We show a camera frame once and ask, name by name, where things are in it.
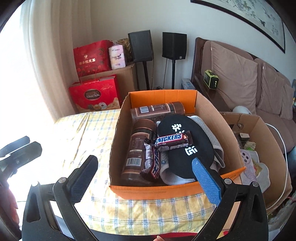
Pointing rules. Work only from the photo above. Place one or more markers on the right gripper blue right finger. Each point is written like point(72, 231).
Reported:
point(209, 180)

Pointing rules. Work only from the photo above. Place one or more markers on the white box on floor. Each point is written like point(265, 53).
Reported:
point(186, 84)

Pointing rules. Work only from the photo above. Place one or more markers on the light grey mesh cloth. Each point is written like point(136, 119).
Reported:
point(171, 179)

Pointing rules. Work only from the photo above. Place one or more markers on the right black speaker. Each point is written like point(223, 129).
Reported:
point(174, 48)

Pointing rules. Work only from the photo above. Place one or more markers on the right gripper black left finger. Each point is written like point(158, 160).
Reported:
point(80, 179)

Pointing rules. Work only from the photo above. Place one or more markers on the brown sofa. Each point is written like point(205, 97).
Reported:
point(282, 125)

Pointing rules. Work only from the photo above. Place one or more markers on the red chocolate collection gift box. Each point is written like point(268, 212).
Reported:
point(97, 94)

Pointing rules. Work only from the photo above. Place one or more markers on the brown labelled jar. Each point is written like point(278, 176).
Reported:
point(157, 112)
point(135, 157)

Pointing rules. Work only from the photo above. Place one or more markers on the black speaker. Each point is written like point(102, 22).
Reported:
point(174, 48)
point(142, 50)

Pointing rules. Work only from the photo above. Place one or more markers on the left black speaker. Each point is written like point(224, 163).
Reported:
point(142, 50)

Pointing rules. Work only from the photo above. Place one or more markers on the white sheer curtain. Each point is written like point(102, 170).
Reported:
point(37, 54)

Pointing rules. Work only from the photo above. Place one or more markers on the person's left hand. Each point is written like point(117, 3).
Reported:
point(158, 238)

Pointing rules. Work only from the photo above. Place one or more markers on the white dome device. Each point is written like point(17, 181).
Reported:
point(241, 109)

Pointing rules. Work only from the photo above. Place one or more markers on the red tea gift bag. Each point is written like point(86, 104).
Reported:
point(93, 58)

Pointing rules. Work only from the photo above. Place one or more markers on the green portable radio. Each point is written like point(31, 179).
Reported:
point(210, 79)

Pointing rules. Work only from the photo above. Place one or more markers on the framed ink painting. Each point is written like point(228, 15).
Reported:
point(259, 14)

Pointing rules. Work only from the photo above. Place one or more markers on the brown cardboard box behind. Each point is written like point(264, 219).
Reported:
point(127, 78)

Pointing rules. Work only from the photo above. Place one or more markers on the beige sofa cushion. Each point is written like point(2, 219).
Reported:
point(271, 91)
point(237, 77)

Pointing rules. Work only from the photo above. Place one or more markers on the Snickers bar brown wrapper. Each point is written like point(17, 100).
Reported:
point(171, 142)

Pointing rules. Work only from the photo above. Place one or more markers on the orange cardboard box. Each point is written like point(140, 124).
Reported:
point(194, 104)

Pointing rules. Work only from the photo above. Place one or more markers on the yellow plaid table cloth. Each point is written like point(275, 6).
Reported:
point(111, 204)

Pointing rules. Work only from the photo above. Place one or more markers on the black cap white characters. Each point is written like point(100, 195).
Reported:
point(180, 160)

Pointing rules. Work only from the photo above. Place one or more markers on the open brown clutter box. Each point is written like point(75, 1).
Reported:
point(269, 153)

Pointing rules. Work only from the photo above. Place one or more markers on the white tissue pack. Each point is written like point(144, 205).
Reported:
point(117, 57)

